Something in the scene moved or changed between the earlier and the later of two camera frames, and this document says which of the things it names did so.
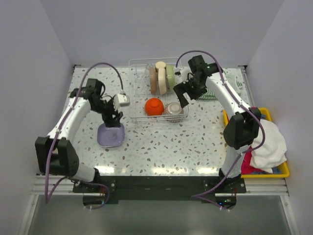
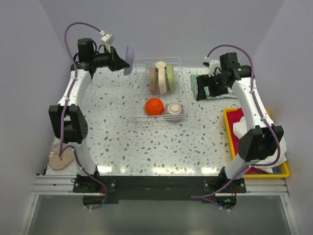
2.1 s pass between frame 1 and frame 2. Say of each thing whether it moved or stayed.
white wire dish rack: stayed
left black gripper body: moved
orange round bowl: stayed
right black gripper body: moved
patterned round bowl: stayed
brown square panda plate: stayed
